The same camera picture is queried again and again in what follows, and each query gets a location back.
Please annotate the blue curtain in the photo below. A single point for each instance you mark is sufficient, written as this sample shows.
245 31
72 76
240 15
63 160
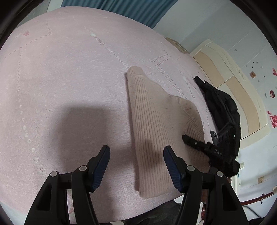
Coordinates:
147 12

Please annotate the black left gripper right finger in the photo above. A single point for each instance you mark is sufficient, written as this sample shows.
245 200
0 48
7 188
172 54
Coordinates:
223 205

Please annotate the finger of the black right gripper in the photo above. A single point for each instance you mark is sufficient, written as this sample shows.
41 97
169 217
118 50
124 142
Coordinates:
197 145

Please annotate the beige knit sweater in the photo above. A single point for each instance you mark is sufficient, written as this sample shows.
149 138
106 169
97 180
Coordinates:
160 119

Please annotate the black jacket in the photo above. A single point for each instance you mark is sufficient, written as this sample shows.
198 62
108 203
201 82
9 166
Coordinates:
224 112

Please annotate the cream wooden headboard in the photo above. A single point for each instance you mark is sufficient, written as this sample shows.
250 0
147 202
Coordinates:
224 74

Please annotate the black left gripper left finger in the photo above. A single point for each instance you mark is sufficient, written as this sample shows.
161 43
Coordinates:
50 205

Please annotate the pink bedspread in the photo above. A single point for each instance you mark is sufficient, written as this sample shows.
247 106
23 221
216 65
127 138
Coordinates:
64 95

